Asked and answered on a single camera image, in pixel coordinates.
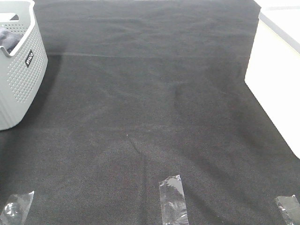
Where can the grey towel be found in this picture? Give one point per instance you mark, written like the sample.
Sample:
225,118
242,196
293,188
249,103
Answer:
8,39

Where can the black table cloth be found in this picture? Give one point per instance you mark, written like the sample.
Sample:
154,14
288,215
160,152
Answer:
137,91

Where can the middle clear tape strip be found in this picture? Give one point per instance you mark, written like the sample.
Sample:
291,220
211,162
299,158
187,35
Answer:
172,201

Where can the clear tape strip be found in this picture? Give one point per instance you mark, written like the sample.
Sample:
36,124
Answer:
289,207
16,209
172,201

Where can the cream storage box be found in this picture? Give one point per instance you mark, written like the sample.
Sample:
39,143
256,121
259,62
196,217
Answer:
273,71

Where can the grey perforated laundry basket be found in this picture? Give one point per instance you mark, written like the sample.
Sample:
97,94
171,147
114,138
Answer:
22,70

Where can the right clear tape strip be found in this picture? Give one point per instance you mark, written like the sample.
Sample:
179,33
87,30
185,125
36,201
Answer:
289,207

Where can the left clear tape strip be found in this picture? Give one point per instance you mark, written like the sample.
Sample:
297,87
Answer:
16,209

